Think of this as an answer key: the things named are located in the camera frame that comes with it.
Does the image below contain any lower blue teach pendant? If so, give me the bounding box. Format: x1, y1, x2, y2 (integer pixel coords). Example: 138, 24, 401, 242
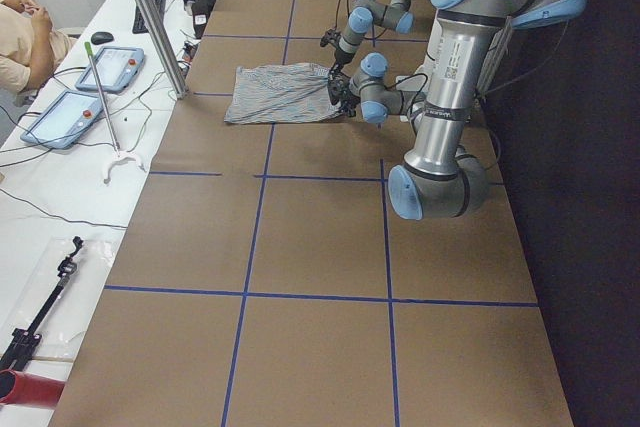
20, 90, 103, 149

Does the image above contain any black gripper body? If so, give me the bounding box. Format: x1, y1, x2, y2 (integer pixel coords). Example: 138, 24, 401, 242
339, 87, 360, 117
334, 44, 355, 67

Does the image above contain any aluminium frame post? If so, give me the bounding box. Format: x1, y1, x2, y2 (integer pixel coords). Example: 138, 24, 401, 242
135, 0, 187, 99

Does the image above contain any upper blue teach pendant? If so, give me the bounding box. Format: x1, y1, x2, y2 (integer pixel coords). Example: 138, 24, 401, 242
92, 46, 145, 94

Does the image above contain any red cylinder background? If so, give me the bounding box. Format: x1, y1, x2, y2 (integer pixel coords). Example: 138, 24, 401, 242
1, 369, 65, 409

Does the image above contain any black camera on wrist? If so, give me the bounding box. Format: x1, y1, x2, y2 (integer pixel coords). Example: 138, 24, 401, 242
320, 28, 341, 48
327, 76, 349, 99

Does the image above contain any black computer mouse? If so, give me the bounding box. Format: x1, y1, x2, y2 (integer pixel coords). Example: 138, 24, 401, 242
90, 31, 114, 45

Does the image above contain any long metal rod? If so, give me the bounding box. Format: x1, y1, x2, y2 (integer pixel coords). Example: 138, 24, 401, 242
84, 42, 145, 185

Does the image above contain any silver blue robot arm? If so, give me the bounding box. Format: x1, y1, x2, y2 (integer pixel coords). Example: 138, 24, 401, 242
321, 0, 414, 77
322, 0, 587, 220

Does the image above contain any striped polo shirt white collar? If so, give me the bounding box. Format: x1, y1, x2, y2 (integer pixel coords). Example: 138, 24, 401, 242
224, 62, 340, 124

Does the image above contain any blue teach pendant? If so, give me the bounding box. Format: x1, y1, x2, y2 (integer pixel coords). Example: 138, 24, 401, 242
92, 46, 145, 94
20, 90, 103, 149

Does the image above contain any black keyboard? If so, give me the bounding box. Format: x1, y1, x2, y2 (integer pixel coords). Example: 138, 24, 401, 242
131, 0, 168, 34

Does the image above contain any seated person beige shirt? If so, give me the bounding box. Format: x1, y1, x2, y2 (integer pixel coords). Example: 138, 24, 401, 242
1, 0, 76, 95

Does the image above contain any black cable on table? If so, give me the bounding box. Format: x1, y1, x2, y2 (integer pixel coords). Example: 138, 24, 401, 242
0, 186, 129, 231

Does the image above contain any black tool on table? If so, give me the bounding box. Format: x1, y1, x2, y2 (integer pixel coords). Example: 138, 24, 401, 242
0, 235, 85, 373

